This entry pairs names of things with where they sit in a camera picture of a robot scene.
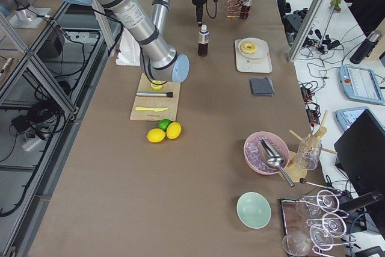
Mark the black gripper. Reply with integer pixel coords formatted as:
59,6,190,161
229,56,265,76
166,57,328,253
192,0,207,27

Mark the aluminium frame post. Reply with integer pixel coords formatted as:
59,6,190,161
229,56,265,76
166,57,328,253
287,0,324,63

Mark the black monitor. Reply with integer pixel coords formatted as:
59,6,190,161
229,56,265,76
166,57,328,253
334,110,384,235

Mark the grey folded cloth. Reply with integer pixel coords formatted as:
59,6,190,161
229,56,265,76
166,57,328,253
250,76,275,96

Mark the green lime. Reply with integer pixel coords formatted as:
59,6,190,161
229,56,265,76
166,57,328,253
158,119,172,131

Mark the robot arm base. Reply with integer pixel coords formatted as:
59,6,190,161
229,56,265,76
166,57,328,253
1,0,42,29

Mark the steel ice scoop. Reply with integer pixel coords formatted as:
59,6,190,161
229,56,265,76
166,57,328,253
259,139,295,187

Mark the yellow plastic knife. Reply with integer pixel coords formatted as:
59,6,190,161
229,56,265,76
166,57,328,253
135,107,168,113

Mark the wooden mug tree stand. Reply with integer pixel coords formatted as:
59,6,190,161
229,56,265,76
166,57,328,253
287,110,337,184

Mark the wooden cutting board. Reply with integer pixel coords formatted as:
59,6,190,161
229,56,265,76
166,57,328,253
130,74,180,121

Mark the glass measuring jug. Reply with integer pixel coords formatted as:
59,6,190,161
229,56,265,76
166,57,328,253
295,137,322,170

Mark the glazed donut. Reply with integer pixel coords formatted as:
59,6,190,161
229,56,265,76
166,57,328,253
240,42,257,54

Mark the yellow lemon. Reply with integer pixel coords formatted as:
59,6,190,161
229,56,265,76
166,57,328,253
146,128,166,143
166,122,182,140

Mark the copper wire bottle rack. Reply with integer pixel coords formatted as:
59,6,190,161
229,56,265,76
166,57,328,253
226,0,242,18

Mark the black tray with glasses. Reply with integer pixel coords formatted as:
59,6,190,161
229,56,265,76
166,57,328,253
280,198,356,256

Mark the black thermos bottle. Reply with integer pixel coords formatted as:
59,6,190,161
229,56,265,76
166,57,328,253
350,30,382,64

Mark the dark tea bottle white cap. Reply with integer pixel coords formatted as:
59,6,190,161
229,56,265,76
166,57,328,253
198,24,209,57

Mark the half lemon slice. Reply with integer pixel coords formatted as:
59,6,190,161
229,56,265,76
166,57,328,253
151,81,165,91

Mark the pink bowl with ice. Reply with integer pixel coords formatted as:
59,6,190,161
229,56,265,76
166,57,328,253
244,131,289,175

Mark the blue teach pendant tablet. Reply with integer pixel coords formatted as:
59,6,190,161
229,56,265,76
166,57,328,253
339,65,384,105

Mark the cream rabbit tray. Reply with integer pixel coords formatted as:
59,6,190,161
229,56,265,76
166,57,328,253
235,39,273,73

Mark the tea bottle front of rack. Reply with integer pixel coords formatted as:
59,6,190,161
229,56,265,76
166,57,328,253
239,0,252,19

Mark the mint green bowl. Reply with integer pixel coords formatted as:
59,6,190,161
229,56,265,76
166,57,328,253
236,192,271,229

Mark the white round plate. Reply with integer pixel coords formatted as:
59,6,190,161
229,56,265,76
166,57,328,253
238,37,269,60

